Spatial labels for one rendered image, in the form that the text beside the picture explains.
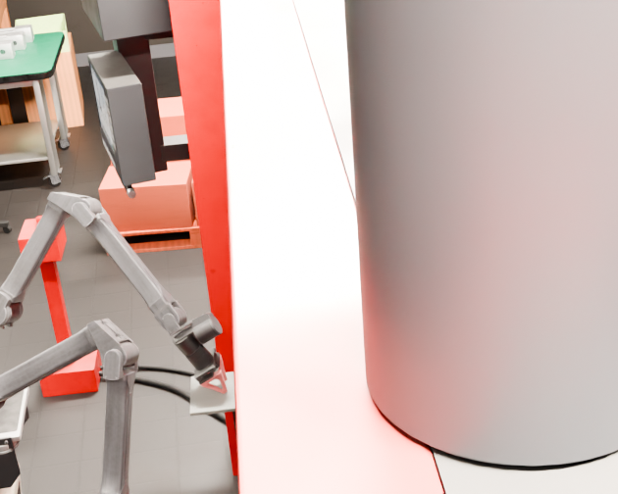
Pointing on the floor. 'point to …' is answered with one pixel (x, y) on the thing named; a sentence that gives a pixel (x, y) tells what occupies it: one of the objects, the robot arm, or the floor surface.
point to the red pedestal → (83, 371)
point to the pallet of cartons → (157, 195)
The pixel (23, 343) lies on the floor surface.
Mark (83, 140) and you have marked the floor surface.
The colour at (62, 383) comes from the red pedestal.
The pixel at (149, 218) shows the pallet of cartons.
